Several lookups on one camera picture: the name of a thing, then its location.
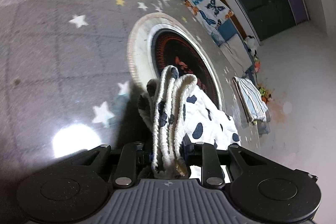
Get grey pillow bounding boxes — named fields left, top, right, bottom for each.
left=219, top=34, right=252, bottom=77

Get grey star-patterned table cover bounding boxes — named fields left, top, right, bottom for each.
left=1, top=0, right=260, bottom=181

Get round black induction cooktop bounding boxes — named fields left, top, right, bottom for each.
left=151, top=29, right=220, bottom=107

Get blue white striped folded blanket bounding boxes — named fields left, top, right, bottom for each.
left=232, top=76, right=268, bottom=123

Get white plush toy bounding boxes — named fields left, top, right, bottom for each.
left=244, top=35, right=259, bottom=56

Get brown yellow plush toys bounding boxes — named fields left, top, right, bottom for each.
left=257, top=84, right=273, bottom=105

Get white navy polka-dot garment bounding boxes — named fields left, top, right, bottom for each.
left=138, top=65, right=240, bottom=178

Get blue sofa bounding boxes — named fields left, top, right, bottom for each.
left=141, top=0, right=263, bottom=80

